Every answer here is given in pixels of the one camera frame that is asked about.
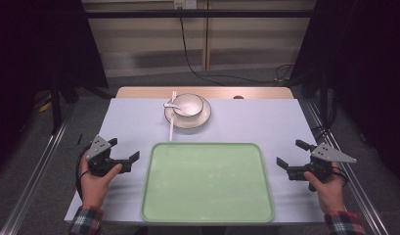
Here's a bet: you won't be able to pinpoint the white wall socket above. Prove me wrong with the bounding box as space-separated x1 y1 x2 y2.
173 0 198 10

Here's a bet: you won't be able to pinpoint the person's right hand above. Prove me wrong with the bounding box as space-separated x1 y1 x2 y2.
303 163 347 215

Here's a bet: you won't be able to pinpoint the person's left hand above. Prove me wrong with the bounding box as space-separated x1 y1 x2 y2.
79 159 124 209

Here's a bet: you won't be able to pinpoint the black horizontal metal bar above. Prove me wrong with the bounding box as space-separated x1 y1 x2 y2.
84 9 317 20

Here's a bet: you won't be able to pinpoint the white chopstick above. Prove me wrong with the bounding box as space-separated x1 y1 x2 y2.
169 90 178 142
168 91 176 142

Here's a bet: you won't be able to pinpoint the white ceramic plate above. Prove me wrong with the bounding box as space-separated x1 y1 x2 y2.
163 95 212 130

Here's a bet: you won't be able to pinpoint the white ceramic spoon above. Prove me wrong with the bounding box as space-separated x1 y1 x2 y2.
162 102 190 116

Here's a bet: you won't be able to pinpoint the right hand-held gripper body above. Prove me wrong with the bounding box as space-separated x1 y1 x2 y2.
287 142 358 193

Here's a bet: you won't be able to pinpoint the white ceramic bowl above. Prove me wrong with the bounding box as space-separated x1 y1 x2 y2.
171 92 204 118

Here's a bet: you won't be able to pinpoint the dark curtain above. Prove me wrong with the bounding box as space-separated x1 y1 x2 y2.
0 0 110 172
289 0 400 188

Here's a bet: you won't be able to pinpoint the bundle of black floor cables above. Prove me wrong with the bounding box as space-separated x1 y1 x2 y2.
273 63 297 83

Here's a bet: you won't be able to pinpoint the pale table cover sheet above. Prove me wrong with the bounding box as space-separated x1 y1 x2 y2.
64 97 330 226

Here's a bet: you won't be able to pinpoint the green plastic tray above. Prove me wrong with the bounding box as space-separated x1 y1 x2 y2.
141 142 276 224

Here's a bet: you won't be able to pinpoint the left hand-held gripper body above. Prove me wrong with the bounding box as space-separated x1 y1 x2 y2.
86 134 123 177

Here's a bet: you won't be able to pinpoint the wooden vertical wall strip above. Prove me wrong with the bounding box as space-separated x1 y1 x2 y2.
202 0 211 71

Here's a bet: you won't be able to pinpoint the black metal stand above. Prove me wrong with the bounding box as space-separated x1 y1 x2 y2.
48 77 64 135
319 69 330 127

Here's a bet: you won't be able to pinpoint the metal floor rail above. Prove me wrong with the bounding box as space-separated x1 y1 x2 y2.
0 103 77 235
300 98 390 235

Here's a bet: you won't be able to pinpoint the black wall cable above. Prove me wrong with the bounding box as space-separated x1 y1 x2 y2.
178 7 288 86

